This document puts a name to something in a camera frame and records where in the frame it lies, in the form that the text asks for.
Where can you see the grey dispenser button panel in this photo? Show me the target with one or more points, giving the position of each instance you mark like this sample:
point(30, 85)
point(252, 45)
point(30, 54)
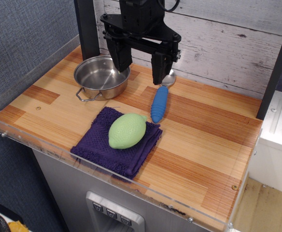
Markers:
point(108, 216)

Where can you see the white ribbed side counter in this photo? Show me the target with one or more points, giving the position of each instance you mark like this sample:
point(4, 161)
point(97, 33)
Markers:
point(266, 162)

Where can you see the stainless steel pot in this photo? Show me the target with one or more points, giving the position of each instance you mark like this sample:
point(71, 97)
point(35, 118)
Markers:
point(99, 79)

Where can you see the purple folded towel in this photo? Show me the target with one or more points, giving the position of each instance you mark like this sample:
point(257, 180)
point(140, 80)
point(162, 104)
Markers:
point(94, 146)

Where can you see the black right vertical post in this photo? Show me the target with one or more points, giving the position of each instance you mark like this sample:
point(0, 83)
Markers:
point(271, 87)

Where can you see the yellow object at corner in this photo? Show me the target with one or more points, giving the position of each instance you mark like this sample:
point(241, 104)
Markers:
point(17, 226)

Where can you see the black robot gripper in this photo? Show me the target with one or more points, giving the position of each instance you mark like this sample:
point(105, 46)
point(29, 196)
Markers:
point(140, 25)

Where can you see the black left vertical post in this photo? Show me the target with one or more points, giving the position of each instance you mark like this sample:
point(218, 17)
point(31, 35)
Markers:
point(86, 21)

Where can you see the black vertical post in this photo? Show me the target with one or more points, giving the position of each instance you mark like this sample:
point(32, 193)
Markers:
point(271, 87)
point(86, 21)

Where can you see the clear acrylic table guard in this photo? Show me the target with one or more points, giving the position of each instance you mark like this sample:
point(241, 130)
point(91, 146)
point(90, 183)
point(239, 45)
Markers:
point(209, 131)

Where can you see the green toy lemon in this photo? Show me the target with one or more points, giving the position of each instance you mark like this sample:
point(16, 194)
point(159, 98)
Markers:
point(127, 131)

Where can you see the blue handled metal spoon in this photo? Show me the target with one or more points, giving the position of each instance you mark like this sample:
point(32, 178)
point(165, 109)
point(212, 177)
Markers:
point(159, 104)

